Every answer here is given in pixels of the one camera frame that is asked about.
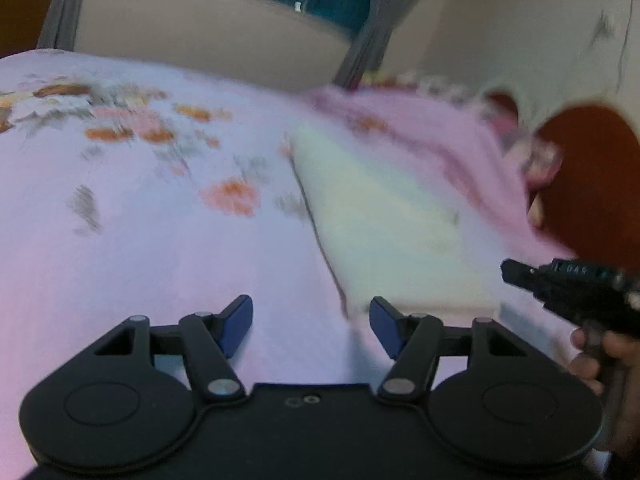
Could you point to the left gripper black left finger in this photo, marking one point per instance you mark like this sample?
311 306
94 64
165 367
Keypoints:
137 392

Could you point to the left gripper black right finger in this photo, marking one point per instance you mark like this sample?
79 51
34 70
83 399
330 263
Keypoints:
485 392

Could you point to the pale yellow knit sweater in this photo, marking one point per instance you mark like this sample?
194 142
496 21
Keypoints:
383 235

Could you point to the person's right hand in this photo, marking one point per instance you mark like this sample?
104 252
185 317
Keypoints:
618 353

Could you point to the red heart-shaped headboard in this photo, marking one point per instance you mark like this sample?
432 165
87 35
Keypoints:
582 182

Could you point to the striped pink grey pillow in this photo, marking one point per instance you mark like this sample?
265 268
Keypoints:
475 110

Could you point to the pink blanket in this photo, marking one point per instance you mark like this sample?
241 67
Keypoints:
447 150

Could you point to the pink floral bed sheet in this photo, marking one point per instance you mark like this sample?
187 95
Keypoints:
141 189

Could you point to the grey right curtain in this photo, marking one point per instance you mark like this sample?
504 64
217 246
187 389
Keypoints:
367 50

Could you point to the grey curtain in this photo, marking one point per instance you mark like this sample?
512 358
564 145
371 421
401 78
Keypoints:
59 28
367 50

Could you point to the grey left curtain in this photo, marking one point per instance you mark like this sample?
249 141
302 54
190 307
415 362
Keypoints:
59 28

